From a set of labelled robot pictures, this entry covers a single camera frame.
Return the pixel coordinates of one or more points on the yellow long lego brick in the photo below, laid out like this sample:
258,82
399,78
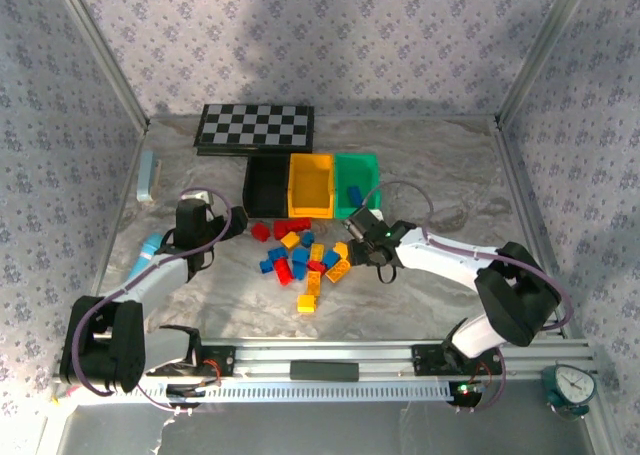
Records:
338,270
313,283

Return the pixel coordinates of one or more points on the red square lego brick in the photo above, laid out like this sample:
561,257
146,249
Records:
260,231
316,266

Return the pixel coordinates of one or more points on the yellow square lego brick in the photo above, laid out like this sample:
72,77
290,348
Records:
317,252
306,304
290,240

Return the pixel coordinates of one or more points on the red long lego brick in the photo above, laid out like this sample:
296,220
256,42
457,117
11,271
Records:
292,226
283,272

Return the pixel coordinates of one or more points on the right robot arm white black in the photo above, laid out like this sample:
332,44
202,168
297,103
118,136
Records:
450,261

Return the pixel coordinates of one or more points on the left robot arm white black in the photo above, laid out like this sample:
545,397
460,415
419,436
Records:
162,274

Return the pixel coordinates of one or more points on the blue square lego brick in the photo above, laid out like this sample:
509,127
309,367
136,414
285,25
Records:
330,259
354,195
300,255
308,239
267,266
277,254
298,272

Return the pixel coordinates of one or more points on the light blue cylindrical bottle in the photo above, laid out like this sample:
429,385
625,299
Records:
146,255

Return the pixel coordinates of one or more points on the black plastic bin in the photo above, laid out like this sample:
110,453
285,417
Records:
265,187

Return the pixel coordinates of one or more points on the light blue board eraser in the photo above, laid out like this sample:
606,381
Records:
146,175

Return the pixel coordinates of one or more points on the yellow plastic bin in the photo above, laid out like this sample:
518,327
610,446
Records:
310,185

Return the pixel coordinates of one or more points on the green plastic bin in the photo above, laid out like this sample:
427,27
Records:
357,172

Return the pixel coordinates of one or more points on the black and silver chessboard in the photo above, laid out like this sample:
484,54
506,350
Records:
255,125

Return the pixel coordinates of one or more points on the small circuit board green light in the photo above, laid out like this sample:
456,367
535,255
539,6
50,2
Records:
465,391

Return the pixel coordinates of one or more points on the teal dial timer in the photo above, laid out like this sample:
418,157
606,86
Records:
570,384

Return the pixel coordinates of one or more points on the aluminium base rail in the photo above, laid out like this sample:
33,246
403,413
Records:
325,350

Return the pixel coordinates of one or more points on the black block on rail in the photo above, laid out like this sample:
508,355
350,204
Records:
325,371

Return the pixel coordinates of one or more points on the aluminium side rail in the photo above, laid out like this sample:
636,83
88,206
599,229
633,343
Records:
520,190

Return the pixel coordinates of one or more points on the aluminium frame post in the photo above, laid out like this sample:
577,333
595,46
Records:
107,62
542,55

